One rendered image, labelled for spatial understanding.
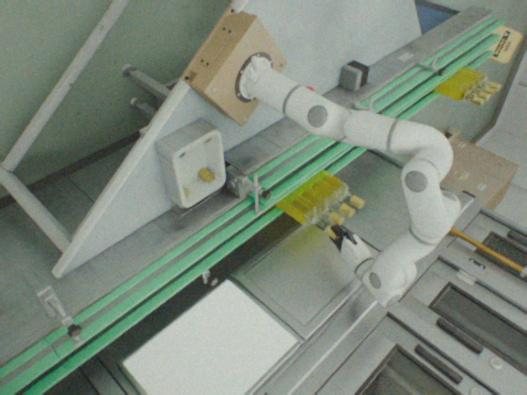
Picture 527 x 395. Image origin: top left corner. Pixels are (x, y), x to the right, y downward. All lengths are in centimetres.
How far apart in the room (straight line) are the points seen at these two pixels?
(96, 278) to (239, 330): 44
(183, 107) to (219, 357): 73
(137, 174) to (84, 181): 69
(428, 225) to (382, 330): 52
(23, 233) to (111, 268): 59
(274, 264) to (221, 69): 69
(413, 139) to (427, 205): 16
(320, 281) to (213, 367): 44
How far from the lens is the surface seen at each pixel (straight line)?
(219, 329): 146
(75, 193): 202
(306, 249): 163
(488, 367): 157
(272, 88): 128
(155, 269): 141
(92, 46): 182
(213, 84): 126
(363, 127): 116
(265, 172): 152
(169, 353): 144
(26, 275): 180
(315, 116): 120
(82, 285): 141
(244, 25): 130
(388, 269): 126
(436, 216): 111
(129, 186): 139
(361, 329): 151
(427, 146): 117
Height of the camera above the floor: 172
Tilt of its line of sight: 30 degrees down
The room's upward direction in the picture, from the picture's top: 124 degrees clockwise
